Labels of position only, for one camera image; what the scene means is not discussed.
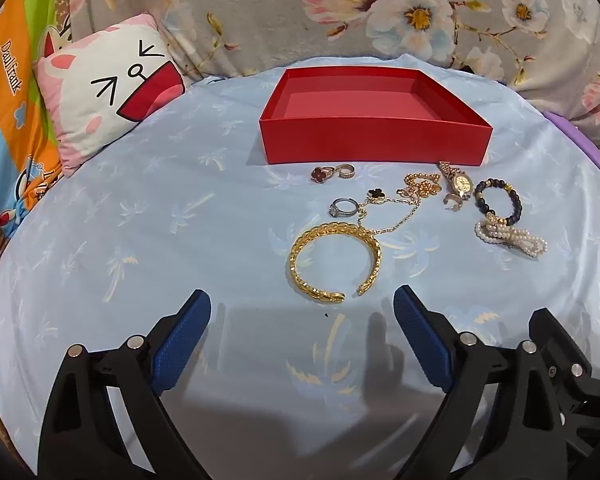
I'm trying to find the gold bangle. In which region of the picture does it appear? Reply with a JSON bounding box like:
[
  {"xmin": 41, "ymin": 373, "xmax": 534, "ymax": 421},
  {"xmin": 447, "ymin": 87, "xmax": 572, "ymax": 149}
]
[{"xmin": 289, "ymin": 222, "xmax": 383, "ymax": 304}]

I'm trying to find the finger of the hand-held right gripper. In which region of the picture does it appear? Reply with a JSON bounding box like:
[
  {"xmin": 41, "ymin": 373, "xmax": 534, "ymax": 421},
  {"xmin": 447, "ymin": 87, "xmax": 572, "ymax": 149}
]
[{"xmin": 529, "ymin": 308, "xmax": 600, "ymax": 458}]

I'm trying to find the gold chain bracelet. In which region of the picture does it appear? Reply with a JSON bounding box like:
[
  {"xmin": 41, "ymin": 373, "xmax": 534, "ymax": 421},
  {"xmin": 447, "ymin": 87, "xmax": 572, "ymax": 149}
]
[{"xmin": 397, "ymin": 172, "xmax": 443, "ymax": 200}]

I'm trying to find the grey floral blanket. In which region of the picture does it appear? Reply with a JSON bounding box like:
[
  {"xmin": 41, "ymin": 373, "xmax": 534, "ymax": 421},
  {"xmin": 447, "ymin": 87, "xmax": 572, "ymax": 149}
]
[{"xmin": 55, "ymin": 0, "xmax": 600, "ymax": 161}]

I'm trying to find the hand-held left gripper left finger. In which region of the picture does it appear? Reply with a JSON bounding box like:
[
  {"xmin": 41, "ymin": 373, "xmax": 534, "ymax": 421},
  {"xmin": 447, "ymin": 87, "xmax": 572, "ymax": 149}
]
[{"xmin": 37, "ymin": 288, "xmax": 212, "ymax": 480}]

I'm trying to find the cat face pillow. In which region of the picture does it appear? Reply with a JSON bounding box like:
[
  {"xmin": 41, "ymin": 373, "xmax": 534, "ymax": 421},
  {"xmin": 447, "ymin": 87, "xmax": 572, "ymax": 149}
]
[{"xmin": 36, "ymin": 14, "xmax": 187, "ymax": 177}]

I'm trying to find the light blue palm-print sheet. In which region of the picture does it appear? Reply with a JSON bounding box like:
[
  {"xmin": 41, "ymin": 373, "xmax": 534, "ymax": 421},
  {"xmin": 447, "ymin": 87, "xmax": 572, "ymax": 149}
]
[{"xmin": 0, "ymin": 52, "xmax": 600, "ymax": 480}]

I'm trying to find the gold wristwatch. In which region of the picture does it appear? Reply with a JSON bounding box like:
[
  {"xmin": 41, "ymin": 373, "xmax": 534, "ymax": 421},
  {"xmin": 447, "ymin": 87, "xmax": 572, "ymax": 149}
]
[{"xmin": 437, "ymin": 160, "xmax": 475, "ymax": 198}]

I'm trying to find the colourful cartoon sheet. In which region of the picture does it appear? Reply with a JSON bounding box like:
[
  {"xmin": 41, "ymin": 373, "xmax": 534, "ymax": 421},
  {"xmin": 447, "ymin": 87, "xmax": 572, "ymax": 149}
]
[{"xmin": 0, "ymin": 0, "xmax": 76, "ymax": 311}]

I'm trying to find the red cardboard box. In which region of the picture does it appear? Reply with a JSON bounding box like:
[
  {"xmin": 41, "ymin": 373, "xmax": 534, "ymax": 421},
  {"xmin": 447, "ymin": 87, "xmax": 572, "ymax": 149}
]
[{"xmin": 258, "ymin": 65, "xmax": 494, "ymax": 167}]

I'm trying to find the pearl bracelet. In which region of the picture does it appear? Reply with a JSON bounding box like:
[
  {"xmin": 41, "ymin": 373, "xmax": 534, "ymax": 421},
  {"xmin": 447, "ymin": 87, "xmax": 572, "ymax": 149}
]
[{"xmin": 474, "ymin": 216, "xmax": 549, "ymax": 261}]

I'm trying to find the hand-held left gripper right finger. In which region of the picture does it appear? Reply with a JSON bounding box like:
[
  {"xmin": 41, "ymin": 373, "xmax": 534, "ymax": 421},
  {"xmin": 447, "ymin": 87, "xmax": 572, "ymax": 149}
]
[{"xmin": 393, "ymin": 284, "xmax": 569, "ymax": 480}]

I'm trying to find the black clover pendant necklace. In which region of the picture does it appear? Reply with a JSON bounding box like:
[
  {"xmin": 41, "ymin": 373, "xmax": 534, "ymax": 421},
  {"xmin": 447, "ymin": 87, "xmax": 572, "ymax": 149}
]
[{"xmin": 356, "ymin": 186, "xmax": 426, "ymax": 237}]

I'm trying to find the black bead bracelet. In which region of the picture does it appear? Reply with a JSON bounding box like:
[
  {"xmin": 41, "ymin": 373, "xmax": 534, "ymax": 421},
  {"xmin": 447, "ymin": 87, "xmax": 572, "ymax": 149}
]
[{"xmin": 474, "ymin": 178, "xmax": 524, "ymax": 226}]

